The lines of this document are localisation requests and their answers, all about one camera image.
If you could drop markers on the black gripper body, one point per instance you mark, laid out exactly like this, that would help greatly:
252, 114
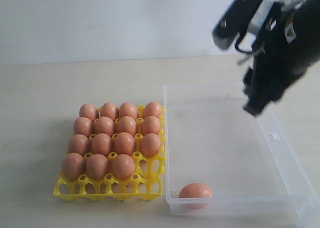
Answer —
291, 47

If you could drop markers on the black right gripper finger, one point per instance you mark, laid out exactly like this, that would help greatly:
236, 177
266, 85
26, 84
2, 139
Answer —
258, 99

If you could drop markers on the brown egg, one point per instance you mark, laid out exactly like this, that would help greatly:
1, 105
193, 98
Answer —
109, 110
73, 165
79, 143
128, 109
123, 166
195, 190
151, 124
101, 144
127, 124
90, 111
125, 143
104, 125
83, 126
97, 166
150, 145
152, 109

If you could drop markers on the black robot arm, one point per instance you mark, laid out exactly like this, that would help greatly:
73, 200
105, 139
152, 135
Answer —
290, 48

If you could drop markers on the clear plastic bin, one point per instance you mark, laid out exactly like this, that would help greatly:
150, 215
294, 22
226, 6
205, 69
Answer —
247, 162

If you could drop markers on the yellow plastic egg tray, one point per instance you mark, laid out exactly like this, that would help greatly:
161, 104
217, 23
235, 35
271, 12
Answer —
144, 183

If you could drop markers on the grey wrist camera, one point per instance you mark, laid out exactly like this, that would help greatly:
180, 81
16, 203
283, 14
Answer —
235, 20

